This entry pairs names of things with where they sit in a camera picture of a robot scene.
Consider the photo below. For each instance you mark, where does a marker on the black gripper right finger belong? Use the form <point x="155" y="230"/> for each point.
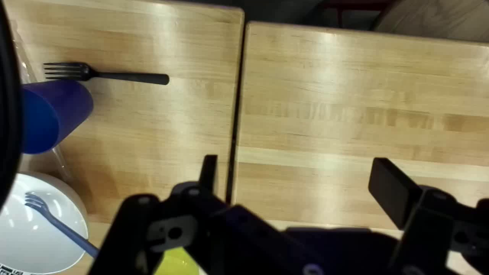
<point x="407" y="204"/>

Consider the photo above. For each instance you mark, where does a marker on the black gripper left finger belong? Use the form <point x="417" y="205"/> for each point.
<point x="153" y="230"/>

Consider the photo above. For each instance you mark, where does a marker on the yellow sponge block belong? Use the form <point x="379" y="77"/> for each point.
<point x="177" y="262"/>

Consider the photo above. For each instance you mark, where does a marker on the blue plastic fork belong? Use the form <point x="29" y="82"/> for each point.
<point x="61" y="227"/>

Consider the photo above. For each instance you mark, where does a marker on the white bowl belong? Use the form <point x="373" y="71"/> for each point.
<point x="25" y="245"/>

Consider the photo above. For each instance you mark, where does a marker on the black plastic fork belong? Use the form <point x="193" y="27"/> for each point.
<point x="132" y="77"/>

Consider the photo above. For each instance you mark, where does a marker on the blue plastic cup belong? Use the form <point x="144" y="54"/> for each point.
<point x="51" y="115"/>

